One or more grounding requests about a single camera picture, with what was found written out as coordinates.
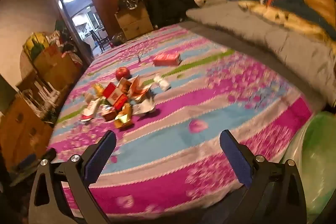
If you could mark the dark grey bed sheet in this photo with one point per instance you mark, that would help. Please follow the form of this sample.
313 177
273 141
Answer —
275 66

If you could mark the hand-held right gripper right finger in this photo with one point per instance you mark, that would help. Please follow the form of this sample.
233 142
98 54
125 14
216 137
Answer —
236 158

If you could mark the cardboard box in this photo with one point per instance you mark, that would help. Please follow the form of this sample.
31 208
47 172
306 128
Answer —
134 22

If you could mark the cream patterned blanket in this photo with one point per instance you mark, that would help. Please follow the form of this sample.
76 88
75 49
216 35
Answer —
275 12

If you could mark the stacked cardboard boxes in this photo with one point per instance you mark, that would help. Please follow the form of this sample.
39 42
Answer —
52 64

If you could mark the small brown box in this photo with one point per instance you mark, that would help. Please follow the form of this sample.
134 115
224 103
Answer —
109 113

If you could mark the green plastic basin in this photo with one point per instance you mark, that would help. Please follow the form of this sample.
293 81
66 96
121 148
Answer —
320 155

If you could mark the floral printed bed sheet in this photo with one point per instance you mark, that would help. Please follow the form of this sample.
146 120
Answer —
183 108

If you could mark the yellow packet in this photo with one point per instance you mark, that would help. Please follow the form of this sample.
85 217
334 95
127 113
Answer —
98 89

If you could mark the dark wooden chair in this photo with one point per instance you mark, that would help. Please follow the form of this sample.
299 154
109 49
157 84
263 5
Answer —
101 40

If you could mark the gold foil box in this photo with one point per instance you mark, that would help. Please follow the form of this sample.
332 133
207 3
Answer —
123 117

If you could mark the flat red box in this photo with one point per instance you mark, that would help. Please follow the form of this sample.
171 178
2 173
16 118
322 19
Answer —
166 59

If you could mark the grey quilt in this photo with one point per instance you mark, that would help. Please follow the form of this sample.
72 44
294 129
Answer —
262 27

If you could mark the small white bottle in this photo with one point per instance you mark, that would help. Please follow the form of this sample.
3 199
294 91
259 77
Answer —
162 82

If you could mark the shiny dark plastic bag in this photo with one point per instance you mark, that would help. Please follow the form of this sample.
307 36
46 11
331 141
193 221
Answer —
128 1

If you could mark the crumpled white paper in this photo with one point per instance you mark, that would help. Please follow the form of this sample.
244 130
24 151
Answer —
145 106

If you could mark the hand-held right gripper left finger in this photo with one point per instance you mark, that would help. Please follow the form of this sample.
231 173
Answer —
101 155

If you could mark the red white carton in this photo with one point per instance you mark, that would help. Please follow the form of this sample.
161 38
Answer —
90 108

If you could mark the red apple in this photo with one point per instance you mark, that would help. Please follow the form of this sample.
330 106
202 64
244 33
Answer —
122 73

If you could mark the yellow green bag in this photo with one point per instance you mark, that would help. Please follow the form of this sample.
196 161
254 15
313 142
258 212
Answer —
36 43

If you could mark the black clothing pile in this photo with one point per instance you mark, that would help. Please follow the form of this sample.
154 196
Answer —
168 6

